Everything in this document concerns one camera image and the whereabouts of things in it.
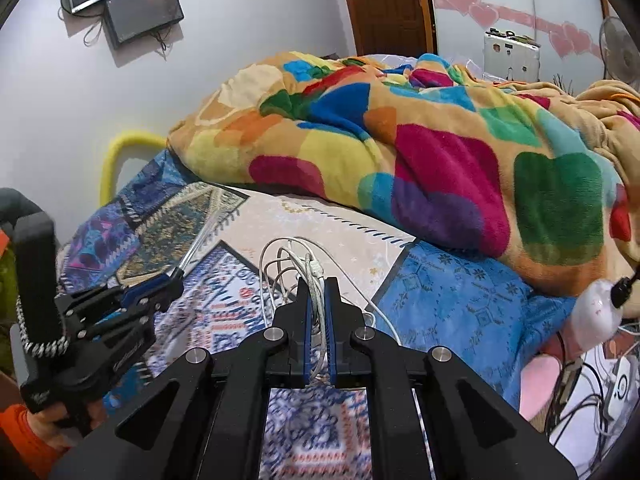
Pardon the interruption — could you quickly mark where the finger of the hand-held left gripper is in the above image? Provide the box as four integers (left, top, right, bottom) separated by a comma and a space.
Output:
79, 299, 172, 342
54, 271, 187, 314

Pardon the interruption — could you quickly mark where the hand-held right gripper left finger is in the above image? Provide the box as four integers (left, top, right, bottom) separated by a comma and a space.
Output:
47, 277, 316, 480

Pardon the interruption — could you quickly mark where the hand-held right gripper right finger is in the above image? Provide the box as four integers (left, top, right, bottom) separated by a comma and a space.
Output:
324, 276, 578, 480

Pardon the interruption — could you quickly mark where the white earphone cable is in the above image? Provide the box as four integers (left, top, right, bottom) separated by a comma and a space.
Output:
259, 237, 401, 386

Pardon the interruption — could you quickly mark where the dark grey rounded object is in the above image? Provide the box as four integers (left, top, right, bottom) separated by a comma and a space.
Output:
0, 187, 48, 241

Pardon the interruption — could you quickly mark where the patchwork printed bed sheet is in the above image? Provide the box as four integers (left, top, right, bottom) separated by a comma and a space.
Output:
57, 147, 581, 480

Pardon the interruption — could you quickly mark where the colourful fleece blanket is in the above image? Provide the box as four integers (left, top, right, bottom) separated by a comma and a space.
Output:
167, 50, 640, 296

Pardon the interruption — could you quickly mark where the pink pillow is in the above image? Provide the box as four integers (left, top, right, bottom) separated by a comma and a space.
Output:
517, 352, 576, 422

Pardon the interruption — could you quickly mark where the white power adapter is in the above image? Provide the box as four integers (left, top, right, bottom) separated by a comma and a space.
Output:
570, 280, 623, 353

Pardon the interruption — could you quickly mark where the white charger block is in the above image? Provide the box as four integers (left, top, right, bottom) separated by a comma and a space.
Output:
602, 360, 634, 419

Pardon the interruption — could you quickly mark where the brown wooden door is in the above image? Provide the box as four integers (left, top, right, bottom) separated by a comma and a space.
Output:
336, 0, 436, 58

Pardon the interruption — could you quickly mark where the white box device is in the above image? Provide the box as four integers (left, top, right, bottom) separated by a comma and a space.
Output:
482, 29, 543, 83

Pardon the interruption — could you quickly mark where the standing fan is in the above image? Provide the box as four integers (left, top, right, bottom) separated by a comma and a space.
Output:
599, 16, 640, 82

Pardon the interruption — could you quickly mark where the white cable tangle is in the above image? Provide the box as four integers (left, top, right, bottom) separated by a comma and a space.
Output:
549, 320, 640, 461

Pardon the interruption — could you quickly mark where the black wall-mounted box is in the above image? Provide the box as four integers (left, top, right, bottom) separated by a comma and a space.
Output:
103, 0, 185, 51

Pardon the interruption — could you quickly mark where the black plug cable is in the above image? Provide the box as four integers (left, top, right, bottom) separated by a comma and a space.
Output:
610, 266, 640, 309

